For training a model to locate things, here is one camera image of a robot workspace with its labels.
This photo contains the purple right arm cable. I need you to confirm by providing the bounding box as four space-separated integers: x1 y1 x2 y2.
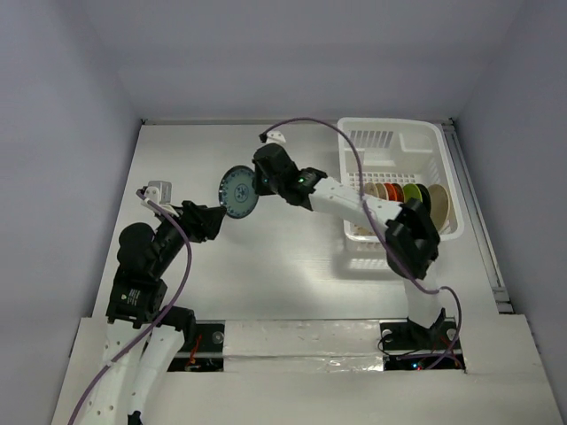
260 116 465 368

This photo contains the cream floral plate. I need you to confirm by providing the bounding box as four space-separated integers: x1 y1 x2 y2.
363 182 379 197

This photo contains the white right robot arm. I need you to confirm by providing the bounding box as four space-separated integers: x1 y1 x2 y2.
252 143 446 347

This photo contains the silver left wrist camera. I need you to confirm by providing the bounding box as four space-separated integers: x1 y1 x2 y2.
138 181 172 209

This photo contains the blue patterned plate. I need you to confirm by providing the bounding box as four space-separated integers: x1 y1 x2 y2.
218 165 259 220

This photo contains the orange plate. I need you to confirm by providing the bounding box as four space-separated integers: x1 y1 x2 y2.
384 182 404 202

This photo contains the silver foil strip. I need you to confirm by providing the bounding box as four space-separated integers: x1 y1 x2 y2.
222 320 384 373

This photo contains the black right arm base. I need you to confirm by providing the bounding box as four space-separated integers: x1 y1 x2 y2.
379 310 457 355

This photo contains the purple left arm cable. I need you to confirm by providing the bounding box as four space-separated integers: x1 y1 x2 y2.
65 189 194 425

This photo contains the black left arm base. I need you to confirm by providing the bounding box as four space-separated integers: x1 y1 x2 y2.
167 321 225 373

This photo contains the white plastic dish rack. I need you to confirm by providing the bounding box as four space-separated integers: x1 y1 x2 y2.
338 118 464 242

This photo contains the black plate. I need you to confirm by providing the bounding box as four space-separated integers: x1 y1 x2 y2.
416 183 431 213

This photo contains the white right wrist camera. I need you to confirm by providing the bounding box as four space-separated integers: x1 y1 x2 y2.
259 130 286 144

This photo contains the cream plate with writing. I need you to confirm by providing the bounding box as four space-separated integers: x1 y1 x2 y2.
428 184 451 233

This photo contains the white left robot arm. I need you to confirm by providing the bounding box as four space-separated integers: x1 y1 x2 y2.
69 196 226 424

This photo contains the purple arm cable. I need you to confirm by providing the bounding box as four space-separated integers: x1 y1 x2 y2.
65 189 194 425
260 116 465 368

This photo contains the lime green plate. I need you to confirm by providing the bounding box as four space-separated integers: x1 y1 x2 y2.
402 183 423 203

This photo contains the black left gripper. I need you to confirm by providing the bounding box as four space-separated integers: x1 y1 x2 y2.
151 198 226 274

